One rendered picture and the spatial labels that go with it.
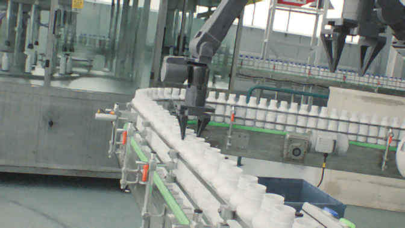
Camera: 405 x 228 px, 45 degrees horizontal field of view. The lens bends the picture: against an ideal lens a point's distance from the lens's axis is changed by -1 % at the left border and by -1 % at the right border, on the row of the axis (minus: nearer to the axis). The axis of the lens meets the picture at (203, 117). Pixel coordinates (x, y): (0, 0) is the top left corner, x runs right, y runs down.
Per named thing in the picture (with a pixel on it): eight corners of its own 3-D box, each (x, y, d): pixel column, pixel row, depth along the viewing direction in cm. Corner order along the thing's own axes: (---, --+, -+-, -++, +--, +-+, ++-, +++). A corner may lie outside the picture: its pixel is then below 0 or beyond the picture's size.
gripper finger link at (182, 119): (172, 136, 137) (176, 103, 135) (196, 139, 139) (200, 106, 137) (177, 142, 130) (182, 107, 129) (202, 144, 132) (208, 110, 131)
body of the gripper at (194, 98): (172, 107, 135) (176, 81, 134) (208, 111, 138) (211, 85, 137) (178, 111, 129) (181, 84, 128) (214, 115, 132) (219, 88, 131)
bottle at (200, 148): (208, 210, 124) (218, 146, 122) (186, 210, 122) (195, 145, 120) (200, 202, 130) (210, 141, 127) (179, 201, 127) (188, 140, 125)
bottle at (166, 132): (156, 170, 156) (163, 119, 154) (156, 165, 162) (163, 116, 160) (175, 172, 157) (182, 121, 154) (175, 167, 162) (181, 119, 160)
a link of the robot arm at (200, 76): (213, 65, 130) (207, 63, 135) (188, 61, 128) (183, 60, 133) (210, 91, 131) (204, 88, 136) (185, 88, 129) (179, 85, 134)
